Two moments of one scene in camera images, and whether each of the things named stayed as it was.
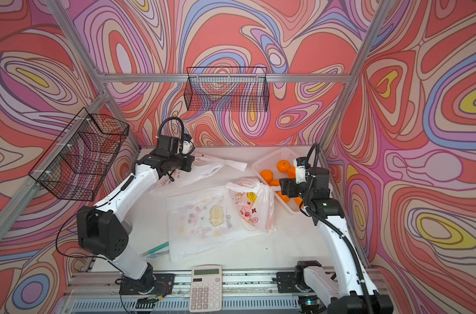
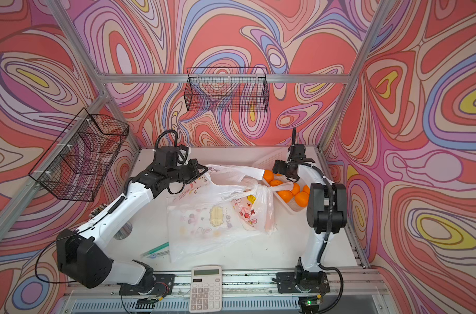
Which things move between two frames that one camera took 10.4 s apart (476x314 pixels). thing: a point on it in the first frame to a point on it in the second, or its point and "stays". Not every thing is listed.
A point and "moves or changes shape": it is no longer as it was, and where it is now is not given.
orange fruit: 283,166 moves or changes shape
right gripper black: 289,184 to 282,169
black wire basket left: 77,163 stays
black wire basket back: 227,89 stays
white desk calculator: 206,291 stays
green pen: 155,248 stays
